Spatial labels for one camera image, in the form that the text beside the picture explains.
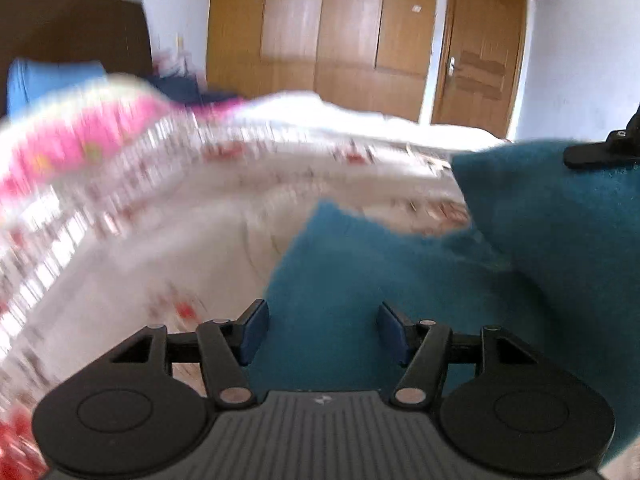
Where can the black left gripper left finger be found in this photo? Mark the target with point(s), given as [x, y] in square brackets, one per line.
[228, 346]

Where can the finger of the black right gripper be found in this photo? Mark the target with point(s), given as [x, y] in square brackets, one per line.
[620, 149]

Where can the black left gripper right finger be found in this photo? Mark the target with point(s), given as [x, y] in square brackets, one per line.
[420, 348]

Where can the teal fuzzy small garment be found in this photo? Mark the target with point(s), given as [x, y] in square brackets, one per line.
[551, 254]

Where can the dark navy clothing pile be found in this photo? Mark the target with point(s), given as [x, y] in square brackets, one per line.
[186, 90]

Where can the floral satin bed cover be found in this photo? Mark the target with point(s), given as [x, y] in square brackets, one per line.
[107, 274]

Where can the wooden door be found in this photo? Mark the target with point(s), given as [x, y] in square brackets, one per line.
[487, 39]

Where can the white dotted bed sheet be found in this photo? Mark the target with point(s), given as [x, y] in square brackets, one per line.
[305, 109]

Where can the pink cartoon print quilt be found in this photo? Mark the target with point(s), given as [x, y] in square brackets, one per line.
[72, 128]

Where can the wooden wardrobe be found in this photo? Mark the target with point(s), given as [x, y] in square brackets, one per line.
[377, 55]

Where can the blue pillow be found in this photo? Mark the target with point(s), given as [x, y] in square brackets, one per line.
[28, 81]

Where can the dark brown wooden headboard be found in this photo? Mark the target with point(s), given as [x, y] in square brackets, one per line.
[112, 32]

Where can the silver door handle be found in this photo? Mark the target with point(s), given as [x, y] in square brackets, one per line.
[451, 67]

